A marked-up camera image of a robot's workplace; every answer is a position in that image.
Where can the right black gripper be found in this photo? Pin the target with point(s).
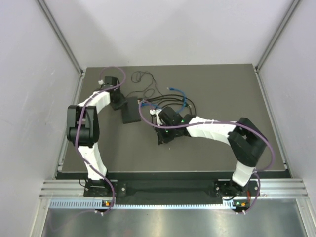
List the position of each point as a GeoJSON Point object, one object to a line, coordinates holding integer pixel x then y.
{"type": "Point", "coordinates": [163, 138]}

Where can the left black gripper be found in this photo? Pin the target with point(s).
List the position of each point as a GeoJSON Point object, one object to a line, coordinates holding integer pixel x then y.
{"type": "Point", "coordinates": [123, 101]}

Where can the black network switch box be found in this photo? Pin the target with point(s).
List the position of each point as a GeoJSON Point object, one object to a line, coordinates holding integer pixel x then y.
{"type": "Point", "coordinates": [129, 111]}

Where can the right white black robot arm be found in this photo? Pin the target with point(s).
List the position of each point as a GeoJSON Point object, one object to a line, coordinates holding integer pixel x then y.
{"type": "Point", "coordinates": [245, 140]}

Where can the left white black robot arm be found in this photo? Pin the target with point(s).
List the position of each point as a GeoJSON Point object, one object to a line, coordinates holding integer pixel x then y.
{"type": "Point", "coordinates": [83, 129]}

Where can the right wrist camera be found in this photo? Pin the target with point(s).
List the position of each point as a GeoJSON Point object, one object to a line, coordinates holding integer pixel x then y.
{"type": "Point", "coordinates": [169, 117]}

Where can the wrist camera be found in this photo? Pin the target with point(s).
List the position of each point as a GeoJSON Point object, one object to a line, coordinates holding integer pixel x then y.
{"type": "Point", "coordinates": [169, 117]}
{"type": "Point", "coordinates": [110, 81]}

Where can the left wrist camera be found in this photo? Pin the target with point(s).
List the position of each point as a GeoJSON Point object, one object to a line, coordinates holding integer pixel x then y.
{"type": "Point", "coordinates": [110, 81]}

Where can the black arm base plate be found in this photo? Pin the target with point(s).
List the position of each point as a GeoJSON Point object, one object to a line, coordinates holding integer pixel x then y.
{"type": "Point", "coordinates": [125, 188]}

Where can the left aluminium frame post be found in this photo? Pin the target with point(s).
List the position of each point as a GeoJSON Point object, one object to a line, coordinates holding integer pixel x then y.
{"type": "Point", "coordinates": [60, 36]}

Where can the aluminium frame post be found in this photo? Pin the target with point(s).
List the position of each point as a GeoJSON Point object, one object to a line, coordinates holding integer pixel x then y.
{"type": "Point", "coordinates": [277, 34]}
{"type": "Point", "coordinates": [60, 36]}

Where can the grey slotted cable duct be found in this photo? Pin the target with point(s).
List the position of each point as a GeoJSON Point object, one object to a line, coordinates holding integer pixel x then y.
{"type": "Point", "coordinates": [103, 205]}

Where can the front aluminium frame rail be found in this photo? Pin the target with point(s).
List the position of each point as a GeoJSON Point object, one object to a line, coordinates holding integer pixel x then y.
{"type": "Point", "coordinates": [270, 188]}

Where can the right aluminium frame post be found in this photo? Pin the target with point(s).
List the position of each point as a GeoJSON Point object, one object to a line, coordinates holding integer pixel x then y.
{"type": "Point", "coordinates": [277, 34]}

